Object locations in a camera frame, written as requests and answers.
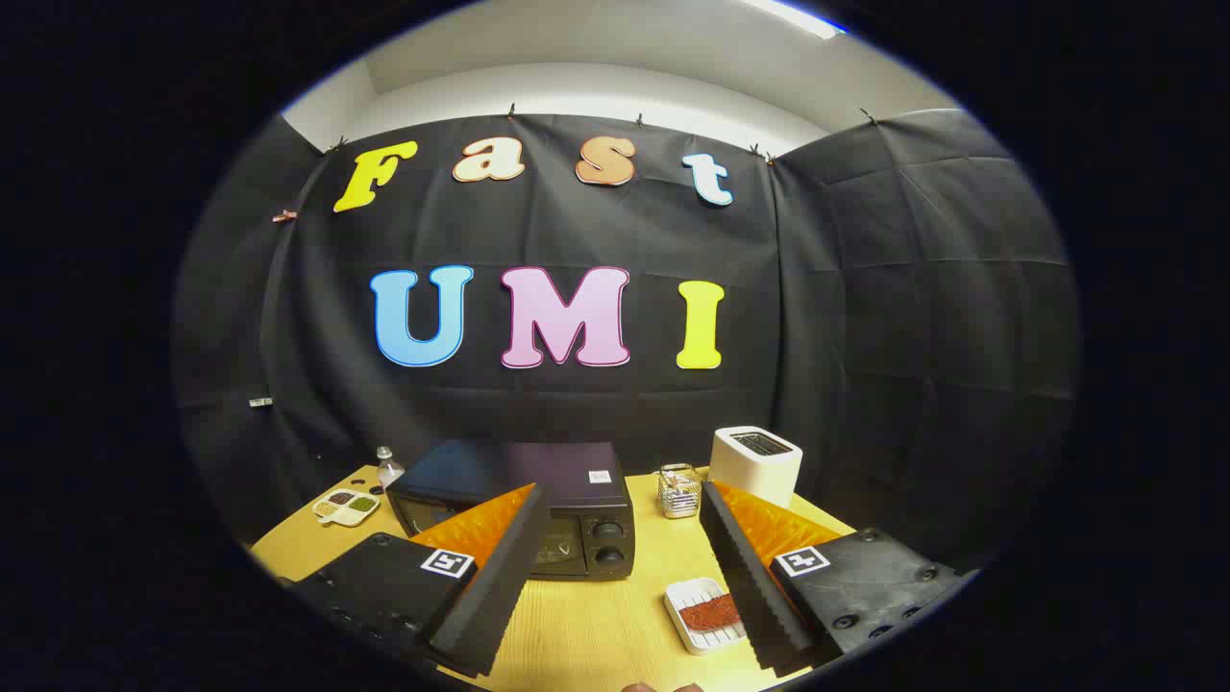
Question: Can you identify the white divided condiment dish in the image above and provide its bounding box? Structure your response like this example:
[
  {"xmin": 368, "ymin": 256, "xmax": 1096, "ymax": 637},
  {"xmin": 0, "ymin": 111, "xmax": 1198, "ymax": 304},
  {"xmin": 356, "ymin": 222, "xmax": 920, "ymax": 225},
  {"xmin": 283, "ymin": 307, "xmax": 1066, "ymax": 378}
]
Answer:
[{"xmin": 312, "ymin": 488, "xmax": 381, "ymax": 528}]

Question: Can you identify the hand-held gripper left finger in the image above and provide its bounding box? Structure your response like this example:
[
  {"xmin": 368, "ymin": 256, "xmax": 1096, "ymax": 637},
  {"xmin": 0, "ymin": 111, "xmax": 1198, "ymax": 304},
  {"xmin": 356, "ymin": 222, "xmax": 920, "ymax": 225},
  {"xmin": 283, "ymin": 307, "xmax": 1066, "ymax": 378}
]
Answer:
[{"xmin": 279, "ymin": 482, "xmax": 552, "ymax": 679}]

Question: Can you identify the black backdrop cloth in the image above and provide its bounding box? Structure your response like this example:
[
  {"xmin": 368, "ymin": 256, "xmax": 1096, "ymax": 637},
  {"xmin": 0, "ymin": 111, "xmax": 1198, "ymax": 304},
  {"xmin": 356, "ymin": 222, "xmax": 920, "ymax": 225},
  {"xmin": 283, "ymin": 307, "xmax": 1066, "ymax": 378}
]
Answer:
[{"xmin": 173, "ymin": 108, "xmax": 1082, "ymax": 568}]

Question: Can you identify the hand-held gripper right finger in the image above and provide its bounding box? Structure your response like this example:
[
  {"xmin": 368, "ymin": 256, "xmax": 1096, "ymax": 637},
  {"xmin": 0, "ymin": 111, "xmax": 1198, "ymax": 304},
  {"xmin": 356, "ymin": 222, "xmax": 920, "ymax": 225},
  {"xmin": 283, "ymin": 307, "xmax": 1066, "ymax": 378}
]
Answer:
[{"xmin": 699, "ymin": 481, "xmax": 967, "ymax": 674}]

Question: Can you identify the black toaster oven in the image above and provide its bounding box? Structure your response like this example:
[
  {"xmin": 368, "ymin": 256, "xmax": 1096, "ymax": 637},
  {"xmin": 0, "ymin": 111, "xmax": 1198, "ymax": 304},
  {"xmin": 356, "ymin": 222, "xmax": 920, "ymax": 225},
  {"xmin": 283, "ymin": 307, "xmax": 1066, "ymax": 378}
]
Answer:
[{"xmin": 386, "ymin": 440, "xmax": 637, "ymax": 581}]

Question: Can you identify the white bread toaster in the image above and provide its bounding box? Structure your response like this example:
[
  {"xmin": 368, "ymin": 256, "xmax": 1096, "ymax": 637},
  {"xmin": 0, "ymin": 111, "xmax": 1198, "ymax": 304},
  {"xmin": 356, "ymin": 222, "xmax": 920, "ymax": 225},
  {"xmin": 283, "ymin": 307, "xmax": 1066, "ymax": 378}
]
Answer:
[{"xmin": 708, "ymin": 426, "xmax": 803, "ymax": 510}]

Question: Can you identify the clear jar of toothpicks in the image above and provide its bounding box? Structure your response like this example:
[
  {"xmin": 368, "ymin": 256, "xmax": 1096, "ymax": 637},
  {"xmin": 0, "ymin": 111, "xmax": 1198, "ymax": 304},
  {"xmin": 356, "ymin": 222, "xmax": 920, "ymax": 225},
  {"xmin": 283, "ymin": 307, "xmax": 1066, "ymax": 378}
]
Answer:
[{"xmin": 657, "ymin": 463, "xmax": 702, "ymax": 520}]

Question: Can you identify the brown grilled meat slice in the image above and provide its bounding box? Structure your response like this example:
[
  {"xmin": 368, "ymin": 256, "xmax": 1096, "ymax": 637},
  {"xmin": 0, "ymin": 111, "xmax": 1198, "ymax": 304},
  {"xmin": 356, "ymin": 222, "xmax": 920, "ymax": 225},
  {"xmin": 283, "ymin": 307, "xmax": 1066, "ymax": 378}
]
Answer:
[{"xmin": 684, "ymin": 594, "xmax": 739, "ymax": 632}]

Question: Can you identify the ceiling light strip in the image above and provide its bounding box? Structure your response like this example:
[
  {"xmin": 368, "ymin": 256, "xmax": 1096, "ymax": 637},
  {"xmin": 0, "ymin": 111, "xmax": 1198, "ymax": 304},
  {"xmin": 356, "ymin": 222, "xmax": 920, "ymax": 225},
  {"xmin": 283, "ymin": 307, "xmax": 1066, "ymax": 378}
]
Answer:
[{"xmin": 740, "ymin": 0, "xmax": 847, "ymax": 39}]

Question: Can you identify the white ribbed rectangular tray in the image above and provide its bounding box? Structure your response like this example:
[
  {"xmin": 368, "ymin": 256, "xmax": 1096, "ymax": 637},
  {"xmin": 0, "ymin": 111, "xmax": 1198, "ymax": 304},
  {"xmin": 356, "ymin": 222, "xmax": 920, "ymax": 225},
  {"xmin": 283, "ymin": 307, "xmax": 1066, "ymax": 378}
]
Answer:
[{"xmin": 663, "ymin": 577, "xmax": 749, "ymax": 656}]

